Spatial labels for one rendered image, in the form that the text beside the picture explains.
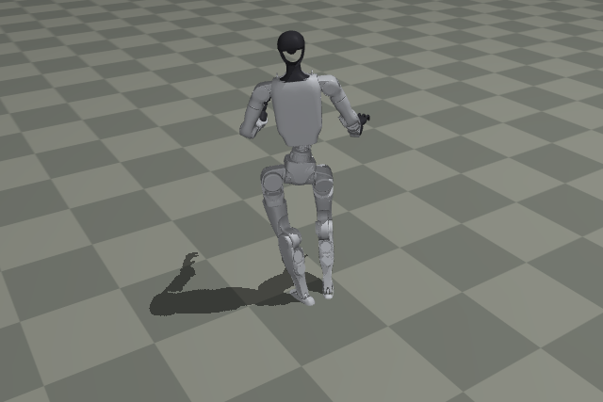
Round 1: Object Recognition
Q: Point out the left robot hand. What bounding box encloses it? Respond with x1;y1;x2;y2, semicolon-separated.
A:
259;97;271;121

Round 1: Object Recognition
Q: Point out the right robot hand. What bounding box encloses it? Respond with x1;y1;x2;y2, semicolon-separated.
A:
357;113;370;135

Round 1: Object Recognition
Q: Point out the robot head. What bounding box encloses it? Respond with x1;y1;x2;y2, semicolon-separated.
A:
277;31;309;83

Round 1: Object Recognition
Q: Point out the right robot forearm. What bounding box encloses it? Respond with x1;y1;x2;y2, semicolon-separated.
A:
346;109;361;137

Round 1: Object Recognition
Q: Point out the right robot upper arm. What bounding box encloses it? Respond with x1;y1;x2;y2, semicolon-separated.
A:
318;75;358;127

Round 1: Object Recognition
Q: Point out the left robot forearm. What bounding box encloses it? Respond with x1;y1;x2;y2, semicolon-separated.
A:
239;119;268;133

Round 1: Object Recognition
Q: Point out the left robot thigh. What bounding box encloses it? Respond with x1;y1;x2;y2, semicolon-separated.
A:
260;164;302;249

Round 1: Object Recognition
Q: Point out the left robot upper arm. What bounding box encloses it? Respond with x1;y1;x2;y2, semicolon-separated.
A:
240;81;272;139

